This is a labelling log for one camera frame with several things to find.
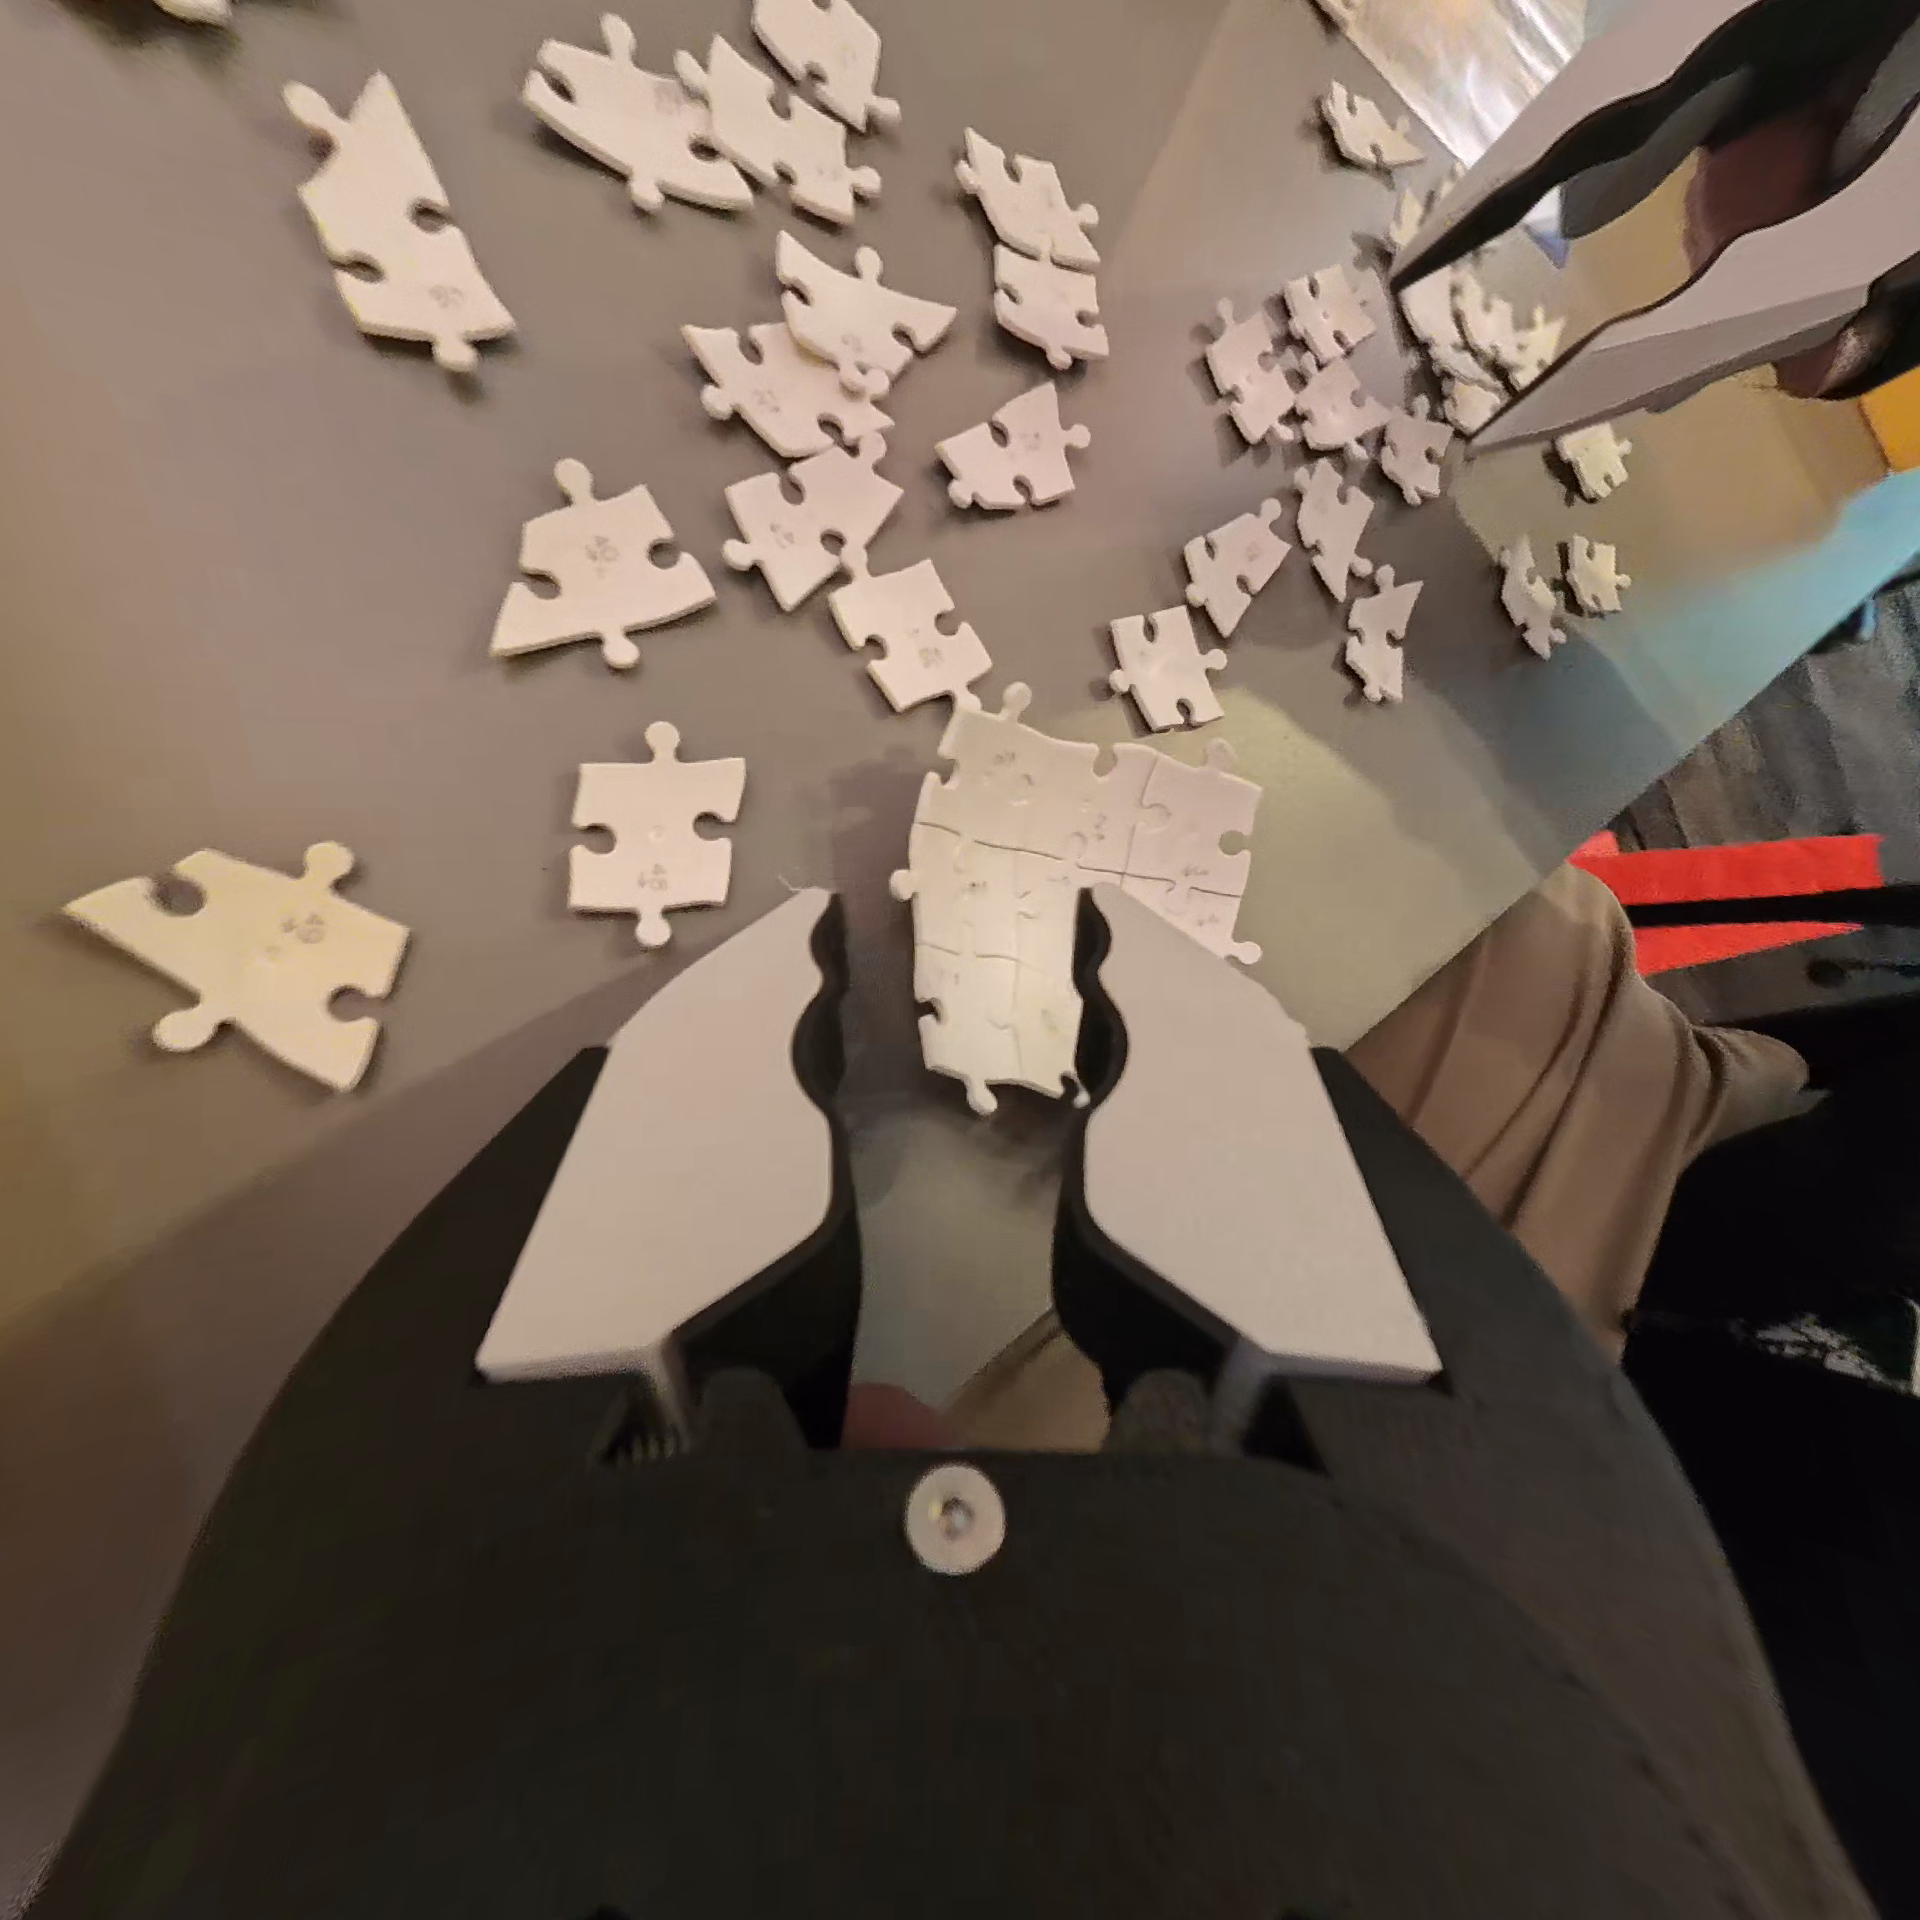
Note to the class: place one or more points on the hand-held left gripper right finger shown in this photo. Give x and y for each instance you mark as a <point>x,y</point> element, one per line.
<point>1261,1201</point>

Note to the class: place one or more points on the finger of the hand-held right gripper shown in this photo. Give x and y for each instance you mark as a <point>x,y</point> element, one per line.
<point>1680,353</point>
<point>1590,112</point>

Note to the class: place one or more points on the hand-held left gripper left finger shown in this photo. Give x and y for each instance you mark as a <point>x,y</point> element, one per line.
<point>676,1201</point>

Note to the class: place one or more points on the white puzzle pieces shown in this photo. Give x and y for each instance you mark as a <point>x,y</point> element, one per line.
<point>661,832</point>

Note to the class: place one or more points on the joined puzzle ball section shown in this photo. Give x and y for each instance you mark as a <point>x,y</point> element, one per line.
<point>1005,840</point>

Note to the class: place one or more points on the printed instruction sheet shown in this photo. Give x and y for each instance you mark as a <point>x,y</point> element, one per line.
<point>1471,59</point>

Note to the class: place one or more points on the person's tan trousers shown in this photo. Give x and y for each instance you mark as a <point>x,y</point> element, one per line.
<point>1560,1079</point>

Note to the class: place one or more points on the orange fabric item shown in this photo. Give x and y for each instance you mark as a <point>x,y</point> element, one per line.
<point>1725,879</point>

